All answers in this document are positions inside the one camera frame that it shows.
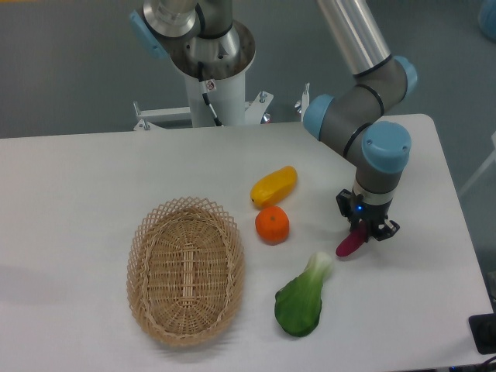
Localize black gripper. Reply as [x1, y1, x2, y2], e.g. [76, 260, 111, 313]
[336, 189, 400, 243]

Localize purple sweet potato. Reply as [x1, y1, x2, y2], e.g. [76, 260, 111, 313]
[336, 221, 368, 257]

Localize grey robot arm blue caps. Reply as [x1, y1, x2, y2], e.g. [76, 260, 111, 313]
[129, 1, 418, 241]

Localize orange tangerine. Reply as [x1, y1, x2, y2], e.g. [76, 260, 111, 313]
[255, 206, 290, 245]

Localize yellow mango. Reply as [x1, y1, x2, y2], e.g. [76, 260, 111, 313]
[250, 166, 298, 208]

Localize green bok choy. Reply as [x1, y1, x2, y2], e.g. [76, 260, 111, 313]
[274, 252, 333, 337]

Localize black device at table edge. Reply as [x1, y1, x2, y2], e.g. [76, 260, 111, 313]
[468, 313, 495, 355]

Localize woven wicker basket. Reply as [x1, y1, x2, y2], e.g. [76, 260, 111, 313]
[126, 197, 245, 347]

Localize light blue object top right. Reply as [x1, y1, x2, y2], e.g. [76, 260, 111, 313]
[477, 0, 496, 42]

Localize white metal base frame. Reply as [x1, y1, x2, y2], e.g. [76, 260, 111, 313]
[133, 82, 310, 131]

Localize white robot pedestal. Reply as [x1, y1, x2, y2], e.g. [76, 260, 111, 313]
[170, 19, 257, 127]

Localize black cable on pedestal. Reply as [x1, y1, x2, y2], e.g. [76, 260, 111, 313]
[197, 61, 223, 127]

